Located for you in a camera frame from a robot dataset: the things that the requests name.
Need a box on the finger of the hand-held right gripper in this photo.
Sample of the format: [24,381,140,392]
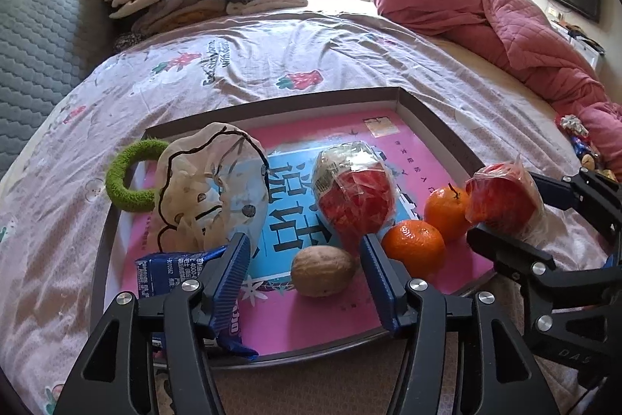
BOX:
[527,168,622,245]
[466,222,557,287]

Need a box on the white drawer cabinet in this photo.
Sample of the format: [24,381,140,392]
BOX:
[566,23,606,70]

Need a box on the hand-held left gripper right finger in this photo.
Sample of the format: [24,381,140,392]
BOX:
[360,233,552,415]

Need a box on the cream scrunchie with black trim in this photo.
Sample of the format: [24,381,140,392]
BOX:
[153,122,270,253]

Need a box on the grey cardboard box tray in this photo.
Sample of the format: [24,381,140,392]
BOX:
[90,87,496,367]

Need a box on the blue snack packet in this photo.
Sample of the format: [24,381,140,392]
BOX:
[133,245,260,360]

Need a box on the orange with stem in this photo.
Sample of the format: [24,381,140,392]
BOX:
[424,184,474,242]

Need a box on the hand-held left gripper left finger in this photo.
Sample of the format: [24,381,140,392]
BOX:
[53,230,253,415]

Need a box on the small colourful doll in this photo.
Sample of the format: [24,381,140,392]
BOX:
[556,114,618,182]

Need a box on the pink quilt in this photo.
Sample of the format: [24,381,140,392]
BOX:
[372,0,622,173]

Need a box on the orange without stem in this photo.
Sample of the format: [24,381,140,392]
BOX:
[381,221,446,277]

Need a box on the grey quilted headboard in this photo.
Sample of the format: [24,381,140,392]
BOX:
[0,0,122,182]

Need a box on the cream bed sheet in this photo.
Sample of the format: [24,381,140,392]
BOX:
[306,0,559,114]

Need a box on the green fuzzy scrunchie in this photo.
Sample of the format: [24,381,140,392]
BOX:
[106,139,171,214]

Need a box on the red fruit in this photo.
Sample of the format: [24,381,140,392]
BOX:
[464,159,545,241]
[311,142,397,243]

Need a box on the walnut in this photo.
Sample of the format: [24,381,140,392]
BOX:
[290,246,357,298]

